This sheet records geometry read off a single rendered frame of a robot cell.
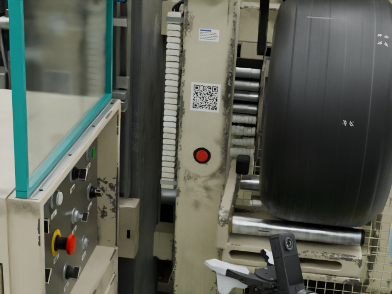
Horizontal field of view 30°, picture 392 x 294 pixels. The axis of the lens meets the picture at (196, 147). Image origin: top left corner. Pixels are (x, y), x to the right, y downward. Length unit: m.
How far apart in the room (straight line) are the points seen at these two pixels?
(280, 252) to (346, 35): 0.59
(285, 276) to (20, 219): 0.48
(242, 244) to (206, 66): 0.46
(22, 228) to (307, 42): 0.81
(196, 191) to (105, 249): 0.32
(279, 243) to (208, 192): 0.65
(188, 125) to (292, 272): 0.67
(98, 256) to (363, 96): 0.71
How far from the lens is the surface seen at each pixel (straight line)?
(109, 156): 1.69
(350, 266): 1.92
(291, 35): 1.71
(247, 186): 2.16
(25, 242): 1.21
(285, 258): 1.34
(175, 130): 1.91
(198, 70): 1.84
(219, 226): 1.86
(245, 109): 2.28
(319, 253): 1.91
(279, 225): 1.90
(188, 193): 1.96
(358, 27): 1.73
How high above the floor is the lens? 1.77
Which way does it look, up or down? 21 degrees down
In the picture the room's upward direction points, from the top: 3 degrees clockwise
